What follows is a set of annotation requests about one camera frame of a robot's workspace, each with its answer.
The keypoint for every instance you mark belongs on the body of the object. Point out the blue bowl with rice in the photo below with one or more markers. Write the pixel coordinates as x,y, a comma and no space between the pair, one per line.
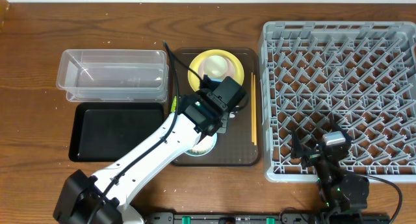
203,147

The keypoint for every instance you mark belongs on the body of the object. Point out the clear plastic bin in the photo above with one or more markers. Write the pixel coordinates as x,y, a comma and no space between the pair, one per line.
116,75

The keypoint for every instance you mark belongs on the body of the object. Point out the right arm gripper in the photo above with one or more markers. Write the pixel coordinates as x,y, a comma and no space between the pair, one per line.
310,154

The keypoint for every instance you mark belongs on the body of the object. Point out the green snack wrapper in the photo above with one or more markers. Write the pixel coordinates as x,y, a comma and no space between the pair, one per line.
174,104

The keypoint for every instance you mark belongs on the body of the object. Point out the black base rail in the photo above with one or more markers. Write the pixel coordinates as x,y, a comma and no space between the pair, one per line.
283,218

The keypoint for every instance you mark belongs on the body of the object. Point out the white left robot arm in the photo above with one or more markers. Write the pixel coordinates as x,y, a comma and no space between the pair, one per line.
105,196

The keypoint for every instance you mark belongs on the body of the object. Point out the black plastic tray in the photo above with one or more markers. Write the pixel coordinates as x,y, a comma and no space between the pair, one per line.
105,132

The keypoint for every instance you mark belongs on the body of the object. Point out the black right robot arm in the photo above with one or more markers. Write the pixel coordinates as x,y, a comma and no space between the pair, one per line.
344,192

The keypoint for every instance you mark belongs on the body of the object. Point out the grey dishwasher rack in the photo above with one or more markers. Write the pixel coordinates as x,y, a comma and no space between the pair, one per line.
357,73

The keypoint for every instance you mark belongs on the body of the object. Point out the cream cup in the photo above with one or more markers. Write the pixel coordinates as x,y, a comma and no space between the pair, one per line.
215,66

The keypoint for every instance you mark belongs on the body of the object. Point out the yellow plate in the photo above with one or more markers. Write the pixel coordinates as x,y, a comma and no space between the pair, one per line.
239,71

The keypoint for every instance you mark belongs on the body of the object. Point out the brown serving tray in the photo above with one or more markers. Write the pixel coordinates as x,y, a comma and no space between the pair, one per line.
235,147

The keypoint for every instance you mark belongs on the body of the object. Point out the pink bowl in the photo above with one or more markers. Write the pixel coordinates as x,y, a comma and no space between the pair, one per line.
230,70

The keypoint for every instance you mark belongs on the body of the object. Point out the wooden chopstick outer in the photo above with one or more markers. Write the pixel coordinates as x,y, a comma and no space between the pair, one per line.
254,108

